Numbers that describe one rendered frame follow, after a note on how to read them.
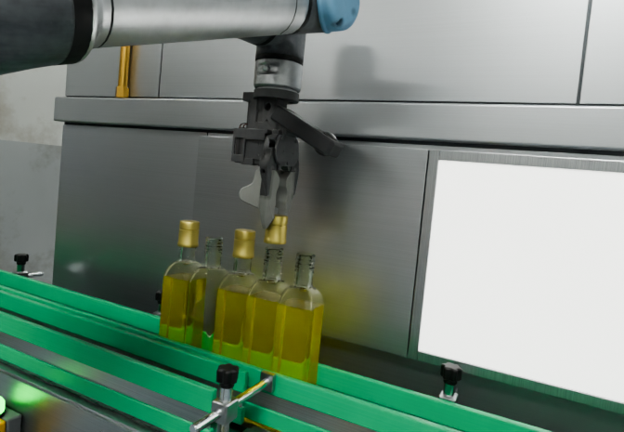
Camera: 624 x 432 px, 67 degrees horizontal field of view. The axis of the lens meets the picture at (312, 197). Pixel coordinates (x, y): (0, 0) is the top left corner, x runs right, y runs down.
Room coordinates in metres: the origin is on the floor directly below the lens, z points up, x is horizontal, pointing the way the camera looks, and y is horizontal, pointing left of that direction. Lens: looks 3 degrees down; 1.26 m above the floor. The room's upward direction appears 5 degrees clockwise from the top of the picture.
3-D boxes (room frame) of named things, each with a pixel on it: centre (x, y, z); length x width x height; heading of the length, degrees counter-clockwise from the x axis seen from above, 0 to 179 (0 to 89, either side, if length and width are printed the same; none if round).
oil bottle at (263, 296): (0.74, 0.05, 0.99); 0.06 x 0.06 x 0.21; 64
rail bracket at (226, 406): (0.61, 0.07, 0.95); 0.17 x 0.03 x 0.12; 153
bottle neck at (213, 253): (0.79, 0.16, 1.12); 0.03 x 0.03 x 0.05
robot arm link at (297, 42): (0.75, 0.07, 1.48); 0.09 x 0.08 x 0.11; 145
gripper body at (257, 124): (0.75, 0.08, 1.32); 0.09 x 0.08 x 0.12; 64
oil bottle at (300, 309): (0.71, 0.00, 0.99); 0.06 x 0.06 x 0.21; 63
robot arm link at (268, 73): (0.75, 0.07, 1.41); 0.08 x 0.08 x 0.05
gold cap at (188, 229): (0.82, 0.21, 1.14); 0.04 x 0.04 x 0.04
